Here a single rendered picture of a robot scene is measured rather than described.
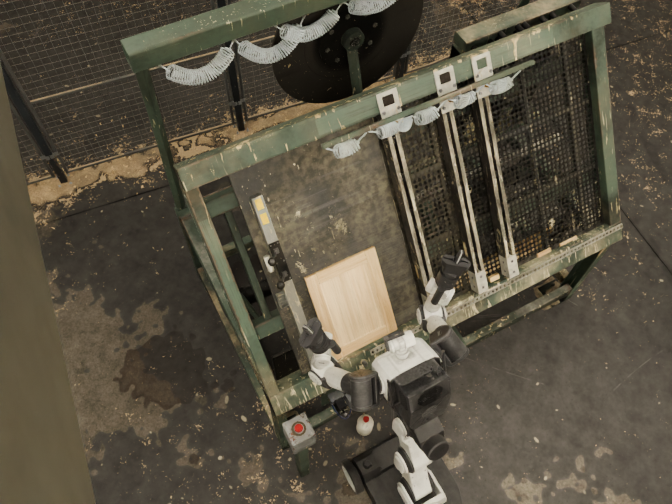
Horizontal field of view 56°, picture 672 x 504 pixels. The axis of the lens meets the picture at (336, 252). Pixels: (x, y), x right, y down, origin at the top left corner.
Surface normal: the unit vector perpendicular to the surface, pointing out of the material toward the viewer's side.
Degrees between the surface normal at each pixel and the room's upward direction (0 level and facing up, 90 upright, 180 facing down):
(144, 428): 0
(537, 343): 0
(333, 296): 53
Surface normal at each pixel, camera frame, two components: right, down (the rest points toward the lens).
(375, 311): 0.39, 0.30
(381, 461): 0.02, -0.51
